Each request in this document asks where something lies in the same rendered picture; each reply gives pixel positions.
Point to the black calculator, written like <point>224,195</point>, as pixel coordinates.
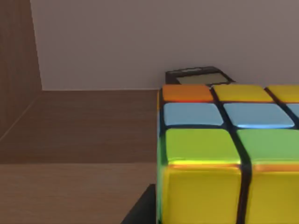
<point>198,77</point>

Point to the wooden shelf unit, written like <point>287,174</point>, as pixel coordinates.
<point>70,140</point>

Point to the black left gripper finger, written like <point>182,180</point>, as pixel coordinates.
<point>142,210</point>

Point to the multicoloured puzzle cube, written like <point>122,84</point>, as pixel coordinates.
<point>224,154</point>

